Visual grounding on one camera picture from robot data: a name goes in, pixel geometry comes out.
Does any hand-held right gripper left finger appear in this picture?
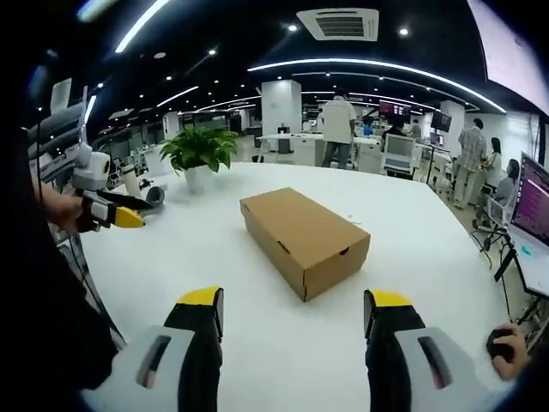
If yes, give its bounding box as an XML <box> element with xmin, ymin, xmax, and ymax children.
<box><xmin>80</xmin><ymin>286</ymin><xmax>226</xmax><ymax>412</ymax></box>

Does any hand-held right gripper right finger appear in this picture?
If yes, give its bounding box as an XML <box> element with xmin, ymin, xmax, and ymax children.
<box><xmin>363</xmin><ymin>288</ymin><xmax>518</xmax><ymax>412</ymax></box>

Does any brown cardboard shoe box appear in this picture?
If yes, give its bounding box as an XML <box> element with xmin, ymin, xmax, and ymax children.
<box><xmin>238</xmin><ymin>186</ymin><xmax>371</xmax><ymax>303</ymax></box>

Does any person's left hand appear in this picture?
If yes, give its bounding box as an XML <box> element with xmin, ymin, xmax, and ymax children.
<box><xmin>41</xmin><ymin>187</ymin><xmax>89</xmax><ymax>233</ymax></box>

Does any white cylinder bottle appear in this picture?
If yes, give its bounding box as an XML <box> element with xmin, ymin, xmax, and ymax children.
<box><xmin>123</xmin><ymin>168</ymin><xmax>151</xmax><ymax>199</ymax></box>

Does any grey stacked equipment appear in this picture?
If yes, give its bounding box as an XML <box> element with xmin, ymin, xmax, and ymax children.
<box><xmin>24</xmin><ymin>78</ymin><xmax>99</xmax><ymax>184</ymax></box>

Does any green potted plant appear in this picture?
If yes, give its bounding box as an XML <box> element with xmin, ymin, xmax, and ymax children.
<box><xmin>159</xmin><ymin>126</ymin><xmax>240</xmax><ymax>195</ymax></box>

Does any black computer mouse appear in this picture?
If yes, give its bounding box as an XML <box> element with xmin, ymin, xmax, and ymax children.
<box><xmin>486</xmin><ymin>328</ymin><xmax>516</xmax><ymax>360</ymax></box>

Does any person's dark clothing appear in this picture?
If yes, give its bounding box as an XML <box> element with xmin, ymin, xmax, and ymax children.
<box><xmin>0</xmin><ymin>124</ymin><xmax>119</xmax><ymax>412</ymax></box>

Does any black stand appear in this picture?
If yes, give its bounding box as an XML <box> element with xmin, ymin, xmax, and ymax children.
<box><xmin>470</xmin><ymin>204</ymin><xmax>517</xmax><ymax>282</ymax></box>

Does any white square pillar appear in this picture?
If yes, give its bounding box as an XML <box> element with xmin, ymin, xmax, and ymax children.
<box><xmin>260</xmin><ymin>79</ymin><xmax>303</xmax><ymax>137</ymax></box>

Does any open laptop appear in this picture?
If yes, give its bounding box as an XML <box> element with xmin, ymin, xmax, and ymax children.
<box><xmin>507</xmin><ymin>149</ymin><xmax>549</xmax><ymax>298</ymax></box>

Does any ceiling air conditioner vent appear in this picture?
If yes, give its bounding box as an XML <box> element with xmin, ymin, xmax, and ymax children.
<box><xmin>296</xmin><ymin>7</ymin><xmax>381</xmax><ymax>43</ymax></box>

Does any large projection screen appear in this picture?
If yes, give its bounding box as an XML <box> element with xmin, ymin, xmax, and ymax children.
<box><xmin>466</xmin><ymin>0</ymin><xmax>549</xmax><ymax>118</ymax></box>

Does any black cable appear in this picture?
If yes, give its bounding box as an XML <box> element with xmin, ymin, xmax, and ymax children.
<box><xmin>33</xmin><ymin>115</ymin><xmax>45</xmax><ymax>203</ymax></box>

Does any wall monitor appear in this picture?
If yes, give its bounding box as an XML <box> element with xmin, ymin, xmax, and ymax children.
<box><xmin>378</xmin><ymin>100</ymin><xmax>412</xmax><ymax>116</ymax></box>
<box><xmin>430</xmin><ymin>112</ymin><xmax>453</xmax><ymax>132</ymax></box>

